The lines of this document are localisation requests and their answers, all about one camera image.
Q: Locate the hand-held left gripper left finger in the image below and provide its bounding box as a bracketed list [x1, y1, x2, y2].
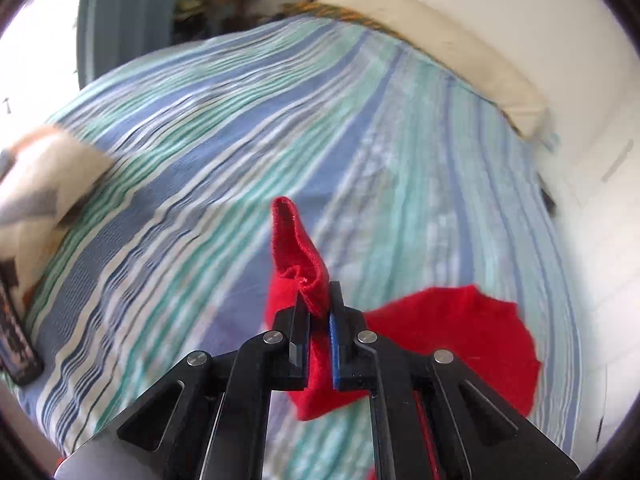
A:
[117, 292, 312, 480]

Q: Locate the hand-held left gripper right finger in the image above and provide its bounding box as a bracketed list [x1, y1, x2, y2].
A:
[327, 282, 581, 480]

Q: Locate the red sweater with white print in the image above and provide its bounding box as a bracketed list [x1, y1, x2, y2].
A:
[265, 195, 542, 422]

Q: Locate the pile of colourful clothes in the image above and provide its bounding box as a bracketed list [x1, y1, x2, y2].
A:
[172, 0, 276, 46]

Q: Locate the striped bedspread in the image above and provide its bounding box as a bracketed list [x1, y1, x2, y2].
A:
[15, 15, 596, 466]

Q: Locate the dark nightstand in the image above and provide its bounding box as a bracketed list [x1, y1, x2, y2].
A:
[537, 175, 558, 221]

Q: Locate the smartphone with patterned case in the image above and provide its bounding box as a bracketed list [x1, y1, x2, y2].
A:
[0, 275, 45, 387]

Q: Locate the geometric patterned pillow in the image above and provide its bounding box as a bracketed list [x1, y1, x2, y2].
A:
[0, 127, 116, 311]

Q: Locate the cream padded headboard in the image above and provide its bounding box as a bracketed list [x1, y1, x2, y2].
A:
[315, 0, 551, 138]

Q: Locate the blue curtain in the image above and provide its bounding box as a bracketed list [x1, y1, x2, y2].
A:
[75, 0, 206, 86]

